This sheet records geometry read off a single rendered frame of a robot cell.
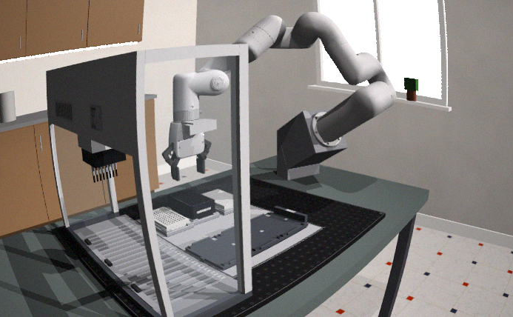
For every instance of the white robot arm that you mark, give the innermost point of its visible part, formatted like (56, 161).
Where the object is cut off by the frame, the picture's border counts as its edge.
(355, 68)

